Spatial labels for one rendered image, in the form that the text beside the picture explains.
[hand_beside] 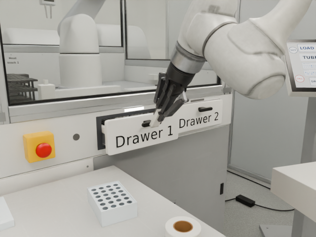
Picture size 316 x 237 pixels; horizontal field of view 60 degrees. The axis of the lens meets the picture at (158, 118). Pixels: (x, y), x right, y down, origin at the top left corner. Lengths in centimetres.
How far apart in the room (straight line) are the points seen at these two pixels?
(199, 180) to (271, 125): 138
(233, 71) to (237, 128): 222
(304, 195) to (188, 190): 63
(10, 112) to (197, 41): 51
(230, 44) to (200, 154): 75
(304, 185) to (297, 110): 173
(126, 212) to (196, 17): 46
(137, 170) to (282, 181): 51
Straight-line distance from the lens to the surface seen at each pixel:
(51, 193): 81
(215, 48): 59
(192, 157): 121
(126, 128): 88
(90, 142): 91
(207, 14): 64
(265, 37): 57
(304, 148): 170
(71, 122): 87
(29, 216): 73
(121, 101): 94
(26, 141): 80
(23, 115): 82
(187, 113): 111
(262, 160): 268
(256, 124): 264
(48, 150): 79
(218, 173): 139
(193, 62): 70
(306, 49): 157
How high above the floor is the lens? 112
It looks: 13 degrees down
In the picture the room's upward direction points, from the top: straight up
